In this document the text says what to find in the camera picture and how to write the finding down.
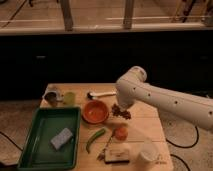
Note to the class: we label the dark purple grape bunch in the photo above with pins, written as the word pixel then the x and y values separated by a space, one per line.
pixel 117 112

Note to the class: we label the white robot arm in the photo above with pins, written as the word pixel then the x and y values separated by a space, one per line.
pixel 132 87

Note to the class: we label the orange red bowl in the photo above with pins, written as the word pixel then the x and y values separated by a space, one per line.
pixel 95 112

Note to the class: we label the green plastic cup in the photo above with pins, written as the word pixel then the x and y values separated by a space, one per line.
pixel 69 98

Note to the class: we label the green chili pepper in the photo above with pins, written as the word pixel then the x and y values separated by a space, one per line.
pixel 93 138

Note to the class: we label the orange fruit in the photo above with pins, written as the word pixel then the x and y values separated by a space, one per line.
pixel 121 133

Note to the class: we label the metal fork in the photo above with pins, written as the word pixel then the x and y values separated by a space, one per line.
pixel 102 153

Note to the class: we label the small tan box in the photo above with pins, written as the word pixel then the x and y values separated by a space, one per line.
pixel 117 155

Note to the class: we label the blue grey sponge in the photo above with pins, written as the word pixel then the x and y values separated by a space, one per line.
pixel 62 138

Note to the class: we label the green plastic tray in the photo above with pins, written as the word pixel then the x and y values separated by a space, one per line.
pixel 38 152

